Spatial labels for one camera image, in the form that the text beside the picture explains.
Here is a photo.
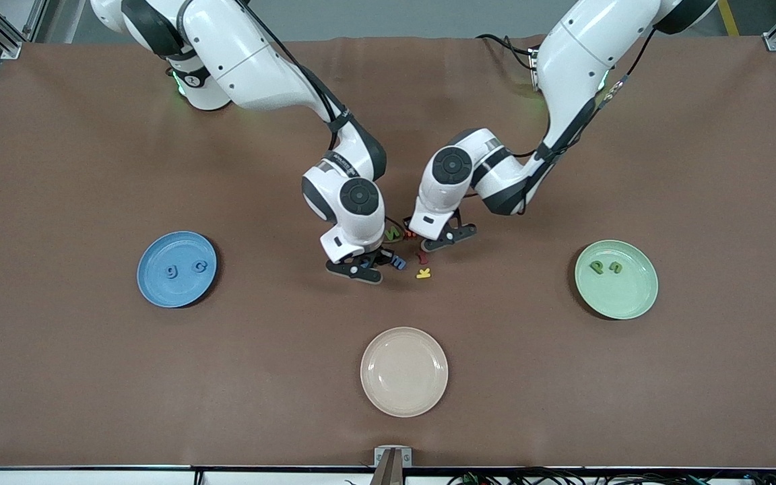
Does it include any beige plate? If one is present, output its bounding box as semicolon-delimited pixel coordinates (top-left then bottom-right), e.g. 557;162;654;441
360;327;449;418

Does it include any blue plate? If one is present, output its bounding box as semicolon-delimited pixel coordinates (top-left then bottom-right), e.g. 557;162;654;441
136;231;218;309

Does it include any light green plate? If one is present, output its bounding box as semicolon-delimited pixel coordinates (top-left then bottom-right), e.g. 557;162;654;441
574;240;659;321

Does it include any brown paper table cover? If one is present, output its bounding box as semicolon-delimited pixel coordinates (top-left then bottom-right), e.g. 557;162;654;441
0;35;776;469

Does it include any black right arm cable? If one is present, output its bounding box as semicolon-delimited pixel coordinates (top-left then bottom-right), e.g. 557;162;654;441
247;0;408;233

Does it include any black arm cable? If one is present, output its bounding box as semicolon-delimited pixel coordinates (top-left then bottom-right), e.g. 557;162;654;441
476;27;657;199
247;0;408;233

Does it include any black left base cable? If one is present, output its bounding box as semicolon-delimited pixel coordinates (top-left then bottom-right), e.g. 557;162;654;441
476;32;538;73

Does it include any silver camera stand bracket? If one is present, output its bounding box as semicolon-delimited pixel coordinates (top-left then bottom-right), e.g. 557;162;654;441
374;445;413;467

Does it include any grey camera stand post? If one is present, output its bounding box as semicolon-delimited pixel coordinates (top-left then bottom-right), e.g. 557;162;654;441
369;450;405;485

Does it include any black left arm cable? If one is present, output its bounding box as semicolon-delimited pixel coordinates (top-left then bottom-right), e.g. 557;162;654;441
476;27;657;199

